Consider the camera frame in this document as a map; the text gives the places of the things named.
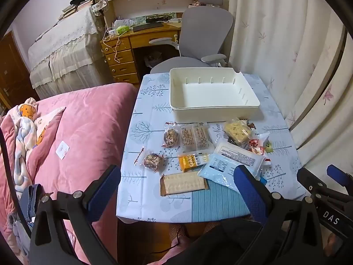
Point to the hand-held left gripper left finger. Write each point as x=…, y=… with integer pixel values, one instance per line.
x=104, y=190

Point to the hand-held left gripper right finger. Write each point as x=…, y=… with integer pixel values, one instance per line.
x=249, y=196

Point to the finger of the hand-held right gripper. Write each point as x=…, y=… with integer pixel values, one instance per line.
x=311, y=180
x=340, y=176

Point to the large cookie packet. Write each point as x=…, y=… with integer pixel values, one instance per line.
x=220, y=168

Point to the red white snack packet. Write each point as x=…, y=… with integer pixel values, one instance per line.
x=255, y=145

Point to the clear nut cluster packet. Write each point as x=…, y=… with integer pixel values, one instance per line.
x=153, y=161
x=171, y=137

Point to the brown cracker packet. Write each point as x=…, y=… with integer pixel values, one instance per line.
x=183, y=183

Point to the rice crispy bar packet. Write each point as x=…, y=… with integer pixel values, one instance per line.
x=237, y=129

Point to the orange oat bar packet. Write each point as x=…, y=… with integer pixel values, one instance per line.
x=190, y=163

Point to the clear bread packet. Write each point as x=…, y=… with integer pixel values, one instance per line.
x=197, y=138

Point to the white plastic storage tray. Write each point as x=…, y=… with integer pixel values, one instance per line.
x=209, y=93

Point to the white red-edged packet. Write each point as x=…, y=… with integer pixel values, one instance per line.
x=267, y=162

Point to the small green candy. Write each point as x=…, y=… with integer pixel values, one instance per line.
x=269, y=146

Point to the white card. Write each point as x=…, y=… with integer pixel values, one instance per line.
x=62, y=150

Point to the pink blanket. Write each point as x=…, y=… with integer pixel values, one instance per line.
x=91, y=121

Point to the cartoon print pillow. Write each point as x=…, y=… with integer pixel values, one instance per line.
x=47, y=127

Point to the pink fuzzy garment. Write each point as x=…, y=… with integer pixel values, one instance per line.
x=179, y=247

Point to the tree print tablecloth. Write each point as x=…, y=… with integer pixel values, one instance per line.
x=154, y=116

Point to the wooden desk with drawers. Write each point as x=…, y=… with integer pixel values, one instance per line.
x=121, y=58

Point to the white lace cover cloth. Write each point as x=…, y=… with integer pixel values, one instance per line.
x=66, y=47

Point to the brown wooden door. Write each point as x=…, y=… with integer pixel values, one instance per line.
x=11, y=69

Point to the green tissue pack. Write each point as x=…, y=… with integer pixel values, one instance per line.
x=122, y=29

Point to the white plastic bag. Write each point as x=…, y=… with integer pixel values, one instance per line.
x=122, y=22

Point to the black keyboard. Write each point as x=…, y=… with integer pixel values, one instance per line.
x=147, y=26

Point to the grey office chair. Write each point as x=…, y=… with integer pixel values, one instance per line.
x=205, y=30

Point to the long black box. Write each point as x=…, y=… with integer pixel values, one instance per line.
x=160, y=18

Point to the floral fabric bag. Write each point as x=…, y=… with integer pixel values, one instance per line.
x=99, y=7

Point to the stack of flat books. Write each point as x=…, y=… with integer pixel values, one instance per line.
x=71, y=9

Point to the wooden bookshelf hutch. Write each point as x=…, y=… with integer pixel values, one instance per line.
x=154, y=2

